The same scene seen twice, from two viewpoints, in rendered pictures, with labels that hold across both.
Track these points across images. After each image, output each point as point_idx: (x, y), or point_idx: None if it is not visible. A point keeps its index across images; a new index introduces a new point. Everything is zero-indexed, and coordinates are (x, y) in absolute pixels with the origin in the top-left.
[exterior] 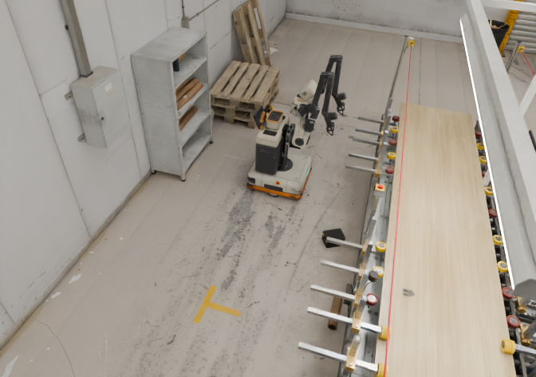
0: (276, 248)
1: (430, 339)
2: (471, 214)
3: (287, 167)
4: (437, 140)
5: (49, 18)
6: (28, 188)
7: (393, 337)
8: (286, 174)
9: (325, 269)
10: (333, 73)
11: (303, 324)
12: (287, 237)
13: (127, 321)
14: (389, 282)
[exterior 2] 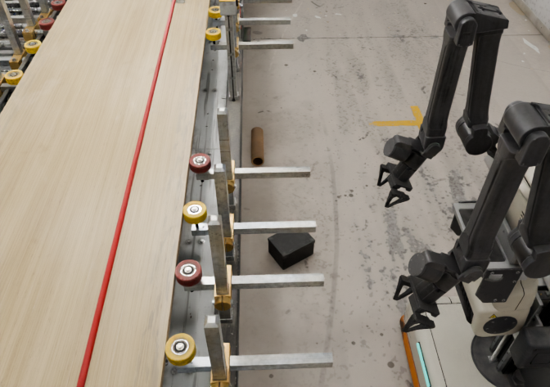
0: (381, 212)
1: None
2: (38, 104)
3: (482, 352)
4: (18, 329)
5: None
6: None
7: None
8: (466, 321)
9: (286, 201)
10: (460, 7)
11: (293, 132)
12: (375, 236)
13: None
14: (200, 4)
